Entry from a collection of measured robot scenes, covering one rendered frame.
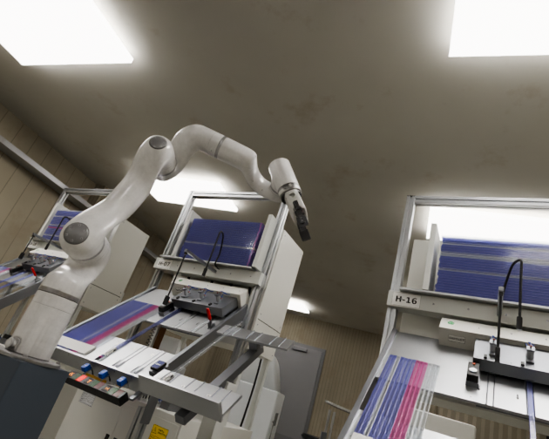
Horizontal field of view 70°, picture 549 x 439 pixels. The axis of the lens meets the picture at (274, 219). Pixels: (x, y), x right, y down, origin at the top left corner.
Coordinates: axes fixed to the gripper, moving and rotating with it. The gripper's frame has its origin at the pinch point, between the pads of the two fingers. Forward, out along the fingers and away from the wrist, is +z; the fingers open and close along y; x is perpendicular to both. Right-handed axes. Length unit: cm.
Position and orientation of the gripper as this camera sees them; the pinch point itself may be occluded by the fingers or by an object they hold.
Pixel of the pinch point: (304, 231)
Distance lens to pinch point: 133.9
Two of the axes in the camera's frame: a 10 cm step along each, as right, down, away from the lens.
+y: 1.5, 5.3, 8.3
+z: 2.7, 7.9, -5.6
